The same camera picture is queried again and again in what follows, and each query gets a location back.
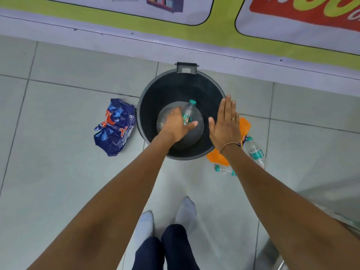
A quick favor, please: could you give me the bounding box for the person's right navy trouser leg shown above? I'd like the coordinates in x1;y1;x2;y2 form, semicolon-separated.
161;224;201;270

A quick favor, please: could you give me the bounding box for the crumpled blue snack packet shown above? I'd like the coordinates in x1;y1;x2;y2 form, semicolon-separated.
94;98;137;157

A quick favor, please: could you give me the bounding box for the small clear bottle teal cap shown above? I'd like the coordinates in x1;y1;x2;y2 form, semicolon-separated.
214;164;237;177

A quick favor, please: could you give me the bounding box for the shiny metal furniture frame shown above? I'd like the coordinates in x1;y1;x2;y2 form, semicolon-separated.
254;181;360;270

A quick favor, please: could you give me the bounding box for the person's left white sock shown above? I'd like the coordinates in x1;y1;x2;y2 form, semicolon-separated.
132;210;155;252

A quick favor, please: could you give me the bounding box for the beaded bracelet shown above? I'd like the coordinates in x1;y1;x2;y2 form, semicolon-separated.
219;142;243;155

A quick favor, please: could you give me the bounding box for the person's right forearm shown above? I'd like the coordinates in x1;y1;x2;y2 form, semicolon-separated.
221;144;360;270

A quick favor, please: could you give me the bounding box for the clear bottle with picture label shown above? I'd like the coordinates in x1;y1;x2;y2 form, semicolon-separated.
181;100;197;126

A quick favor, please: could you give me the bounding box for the green and white wall banner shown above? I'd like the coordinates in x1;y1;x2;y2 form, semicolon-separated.
0;0;360;71

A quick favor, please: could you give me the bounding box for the clear bottle with teal label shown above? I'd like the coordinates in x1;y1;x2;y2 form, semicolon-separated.
245;136;266;170

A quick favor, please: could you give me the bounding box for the person's white sock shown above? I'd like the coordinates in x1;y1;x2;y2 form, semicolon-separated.
174;196;197;234
132;210;155;252

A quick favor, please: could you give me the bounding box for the person's left hand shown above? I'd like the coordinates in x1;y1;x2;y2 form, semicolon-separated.
159;107;199;144

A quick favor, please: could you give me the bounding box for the person's left forearm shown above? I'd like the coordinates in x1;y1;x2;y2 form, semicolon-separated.
27;133;174;270

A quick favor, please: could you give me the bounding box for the black plastic bin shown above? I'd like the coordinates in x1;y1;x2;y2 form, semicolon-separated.
136;62;227;161

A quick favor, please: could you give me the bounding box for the orange snack packet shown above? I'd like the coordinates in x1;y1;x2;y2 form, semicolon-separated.
206;117;252;167

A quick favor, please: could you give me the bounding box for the person's navy trouser leg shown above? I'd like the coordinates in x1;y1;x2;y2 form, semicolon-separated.
132;236;165;270
161;224;201;270

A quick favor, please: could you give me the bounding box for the person's right white sock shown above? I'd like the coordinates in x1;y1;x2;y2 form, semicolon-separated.
174;196;197;234

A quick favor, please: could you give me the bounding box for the person's right hand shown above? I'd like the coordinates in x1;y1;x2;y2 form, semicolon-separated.
208;95;243;151

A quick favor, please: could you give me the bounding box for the person's left navy trouser leg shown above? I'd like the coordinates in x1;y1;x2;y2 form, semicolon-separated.
132;236;165;270

